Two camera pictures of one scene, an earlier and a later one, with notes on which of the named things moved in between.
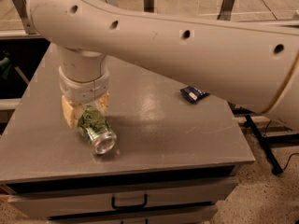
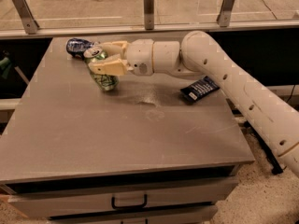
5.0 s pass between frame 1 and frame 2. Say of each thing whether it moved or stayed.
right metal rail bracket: stayed
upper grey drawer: stayed
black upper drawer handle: stayed
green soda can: moved
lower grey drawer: stayed
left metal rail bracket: stayed
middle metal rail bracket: stayed
